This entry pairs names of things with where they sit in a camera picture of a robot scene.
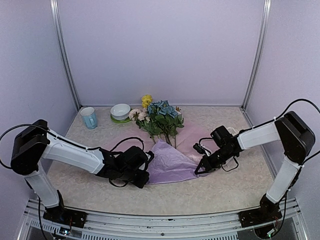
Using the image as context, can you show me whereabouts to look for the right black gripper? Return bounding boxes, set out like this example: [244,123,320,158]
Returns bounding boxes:
[195,146,236,174]

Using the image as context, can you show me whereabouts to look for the purple wrapping paper sheet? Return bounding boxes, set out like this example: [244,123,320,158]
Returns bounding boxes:
[103,121,210,185]

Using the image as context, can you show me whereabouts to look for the pink fake rose stems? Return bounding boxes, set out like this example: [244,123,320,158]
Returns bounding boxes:
[128,106,182,145]

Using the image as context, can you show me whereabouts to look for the blue fake flower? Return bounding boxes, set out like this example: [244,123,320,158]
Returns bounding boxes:
[146,100,184,147]

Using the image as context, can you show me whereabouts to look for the green plate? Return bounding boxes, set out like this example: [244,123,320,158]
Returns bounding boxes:
[110,110,131,124]

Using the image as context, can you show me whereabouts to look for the white ceramic bowl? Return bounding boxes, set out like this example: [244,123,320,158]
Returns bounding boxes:
[110,103,131,121]

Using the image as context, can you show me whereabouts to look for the yellow fake flower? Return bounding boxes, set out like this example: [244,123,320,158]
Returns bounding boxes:
[141,94,153,108]

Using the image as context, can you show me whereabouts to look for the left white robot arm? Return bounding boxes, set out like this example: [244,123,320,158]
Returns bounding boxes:
[10,119,154,223]

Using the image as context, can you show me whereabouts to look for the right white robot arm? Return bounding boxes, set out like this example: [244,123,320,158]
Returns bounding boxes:
[193,111,316,222]

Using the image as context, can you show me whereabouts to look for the cream printed ribbon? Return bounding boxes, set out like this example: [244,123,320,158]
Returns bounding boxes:
[226,127,247,136]

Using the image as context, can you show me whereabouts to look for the light blue mug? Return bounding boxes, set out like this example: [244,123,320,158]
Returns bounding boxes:
[80,107,98,130]

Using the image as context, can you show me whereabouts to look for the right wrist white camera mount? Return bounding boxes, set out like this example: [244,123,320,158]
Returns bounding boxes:
[193,143,212,156]

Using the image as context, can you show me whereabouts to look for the aluminium front rail frame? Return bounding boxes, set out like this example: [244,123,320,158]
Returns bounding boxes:
[15,199,310,240]

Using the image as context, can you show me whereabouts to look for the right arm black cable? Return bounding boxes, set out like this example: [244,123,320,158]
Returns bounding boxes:
[197,98,320,173]

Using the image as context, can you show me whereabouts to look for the right aluminium corner post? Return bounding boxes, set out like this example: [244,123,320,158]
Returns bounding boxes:
[241,0,272,112]

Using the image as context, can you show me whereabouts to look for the aluminium corner post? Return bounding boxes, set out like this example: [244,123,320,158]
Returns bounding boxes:
[50,0,82,111]
[241,0,272,112]

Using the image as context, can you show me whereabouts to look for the left aluminium corner post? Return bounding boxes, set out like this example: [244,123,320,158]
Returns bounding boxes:
[50,0,82,111]

